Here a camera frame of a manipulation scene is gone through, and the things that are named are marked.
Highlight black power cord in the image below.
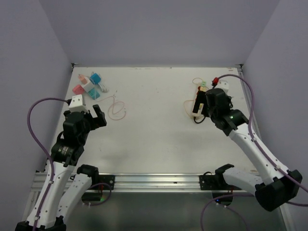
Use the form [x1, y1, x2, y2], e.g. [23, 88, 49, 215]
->
[193, 115, 210, 124]

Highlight blue charger cube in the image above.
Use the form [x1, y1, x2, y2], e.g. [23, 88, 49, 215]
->
[90, 73, 101, 85]

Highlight pink charger cube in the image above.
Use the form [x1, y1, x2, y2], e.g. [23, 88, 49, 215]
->
[72, 84, 85, 95]

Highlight salmon small charger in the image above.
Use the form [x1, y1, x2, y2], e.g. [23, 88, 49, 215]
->
[78, 74, 88, 85]

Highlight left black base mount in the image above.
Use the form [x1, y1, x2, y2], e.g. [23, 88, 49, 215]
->
[81, 174, 116, 206]

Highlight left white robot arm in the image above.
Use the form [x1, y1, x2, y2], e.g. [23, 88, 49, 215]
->
[15, 104, 107, 231]

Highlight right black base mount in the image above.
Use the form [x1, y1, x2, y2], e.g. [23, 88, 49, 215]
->
[199, 172, 234, 206]

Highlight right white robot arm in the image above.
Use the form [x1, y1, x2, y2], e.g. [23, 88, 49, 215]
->
[193, 88, 303, 211]

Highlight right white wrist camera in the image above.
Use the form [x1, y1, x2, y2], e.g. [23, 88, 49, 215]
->
[212, 77, 229, 94]

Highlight cream power strip red sockets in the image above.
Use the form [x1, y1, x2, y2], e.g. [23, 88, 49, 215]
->
[192, 90, 205, 118]

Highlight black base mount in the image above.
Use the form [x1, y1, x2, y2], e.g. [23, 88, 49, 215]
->
[199, 172, 234, 206]
[81, 174, 116, 206]

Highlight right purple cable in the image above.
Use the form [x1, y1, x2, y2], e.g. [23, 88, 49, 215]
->
[201, 74, 308, 231]

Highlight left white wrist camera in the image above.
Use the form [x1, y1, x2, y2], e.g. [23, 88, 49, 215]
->
[69, 94, 88, 113]

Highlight aluminium front rail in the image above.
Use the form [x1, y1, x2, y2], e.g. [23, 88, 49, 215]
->
[19, 172, 292, 231]

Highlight white cube charger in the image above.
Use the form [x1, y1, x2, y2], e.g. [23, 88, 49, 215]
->
[81, 82, 94, 92]

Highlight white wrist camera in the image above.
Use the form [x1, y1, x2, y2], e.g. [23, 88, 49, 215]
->
[69, 94, 88, 113]
[212, 77, 229, 94]

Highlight pink thin cable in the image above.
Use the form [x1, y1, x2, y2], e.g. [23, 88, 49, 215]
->
[98, 92, 127, 120]

